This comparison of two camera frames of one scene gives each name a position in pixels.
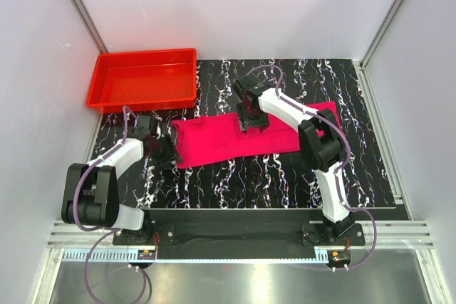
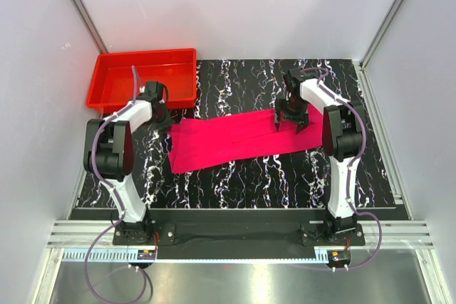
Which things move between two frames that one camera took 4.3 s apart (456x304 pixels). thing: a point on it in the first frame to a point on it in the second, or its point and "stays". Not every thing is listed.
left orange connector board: (146, 255) stays
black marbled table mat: (277, 183) stays
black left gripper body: (164, 152) to (163, 121)
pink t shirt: (203, 139) stays
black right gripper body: (251, 119) to (293, 109)
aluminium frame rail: (388, 234) stays
